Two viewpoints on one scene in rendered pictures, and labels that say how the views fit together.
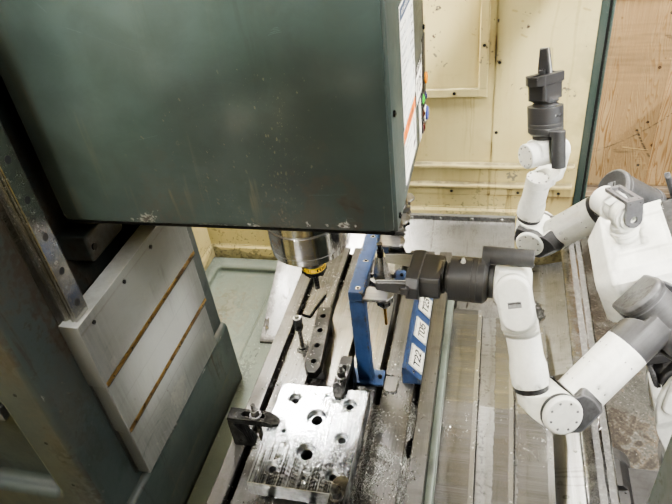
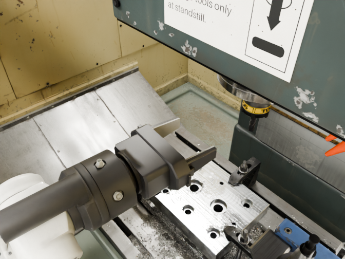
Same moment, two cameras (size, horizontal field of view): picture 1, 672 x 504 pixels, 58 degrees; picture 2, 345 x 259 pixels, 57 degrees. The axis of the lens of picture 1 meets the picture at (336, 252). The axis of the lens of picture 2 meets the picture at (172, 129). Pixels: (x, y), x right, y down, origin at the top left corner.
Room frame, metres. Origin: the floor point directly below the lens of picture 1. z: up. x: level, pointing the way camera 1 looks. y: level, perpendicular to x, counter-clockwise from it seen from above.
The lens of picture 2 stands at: (1.12, -0.42, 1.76)
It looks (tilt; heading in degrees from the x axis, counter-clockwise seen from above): 42 degrees down; 121
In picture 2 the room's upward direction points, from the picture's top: straight up
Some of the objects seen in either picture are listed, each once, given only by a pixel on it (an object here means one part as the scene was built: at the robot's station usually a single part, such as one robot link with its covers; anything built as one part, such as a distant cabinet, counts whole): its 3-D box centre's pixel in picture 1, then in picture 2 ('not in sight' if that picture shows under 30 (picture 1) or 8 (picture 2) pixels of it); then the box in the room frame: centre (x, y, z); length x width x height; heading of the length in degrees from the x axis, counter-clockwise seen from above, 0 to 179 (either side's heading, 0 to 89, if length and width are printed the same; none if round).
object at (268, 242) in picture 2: (378, 294); (268, 250); (1.13, -0.09, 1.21); 0.07 x 0.05 x 0.01; 73
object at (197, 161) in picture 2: (401, 257); (201, 162); (1.00, -0.13, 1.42); 0.06 x 0.02 x 0.03; 69
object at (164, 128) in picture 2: (390, 287); (162, 127); (0.91, -0.10, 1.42); 0.06 x 0.02 x 0.03; 69
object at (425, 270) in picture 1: (441, 275); (131, 169); (0.92, -0.20, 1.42); 0.13 x 0.12 x 0.10; 159
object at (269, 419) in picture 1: (255, 423); (243, 176); (0.98, 0.26, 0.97); 0.13 x 0.03 x 0.15; 73
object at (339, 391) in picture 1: (343, 383); (243, 248); (1.07, 0.03, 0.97); 0.13 x 0.03 x 0.15; 163
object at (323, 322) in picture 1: (319, 345); not in sight; (1.26, 0.08, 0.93); 0.26 x 0.05 x 0.06; 168
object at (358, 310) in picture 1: (362, 340); not in sight; (1.14, -0.04, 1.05); 0.10 x 0.05 x 0.30; 73
